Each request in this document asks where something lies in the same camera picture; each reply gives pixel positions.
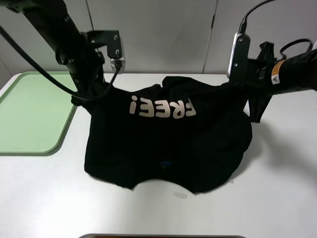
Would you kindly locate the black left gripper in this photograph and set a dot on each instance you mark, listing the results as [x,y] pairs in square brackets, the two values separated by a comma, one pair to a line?
[78,52]

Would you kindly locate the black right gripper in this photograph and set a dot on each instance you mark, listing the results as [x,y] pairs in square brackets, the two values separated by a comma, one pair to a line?
[255,74]

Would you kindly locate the black short sleeve t-shirt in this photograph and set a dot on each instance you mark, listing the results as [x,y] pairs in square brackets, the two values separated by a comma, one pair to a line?
[182,131]

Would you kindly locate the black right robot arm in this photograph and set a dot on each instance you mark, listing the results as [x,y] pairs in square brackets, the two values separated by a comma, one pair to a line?
[267,75]

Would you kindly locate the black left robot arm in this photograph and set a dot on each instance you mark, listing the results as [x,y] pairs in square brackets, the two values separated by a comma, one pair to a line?
[51,19]

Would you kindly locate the light green plastic tray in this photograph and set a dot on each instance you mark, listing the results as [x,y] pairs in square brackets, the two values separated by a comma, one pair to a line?
[34,116]

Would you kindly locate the clear tape piece lower centre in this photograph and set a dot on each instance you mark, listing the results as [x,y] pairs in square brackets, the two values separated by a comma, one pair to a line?
[180,195]

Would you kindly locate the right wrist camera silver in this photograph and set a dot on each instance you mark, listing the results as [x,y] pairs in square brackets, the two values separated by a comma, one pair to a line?
[239,53]

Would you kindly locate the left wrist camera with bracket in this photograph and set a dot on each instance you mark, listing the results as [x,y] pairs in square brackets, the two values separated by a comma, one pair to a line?
[110,39]

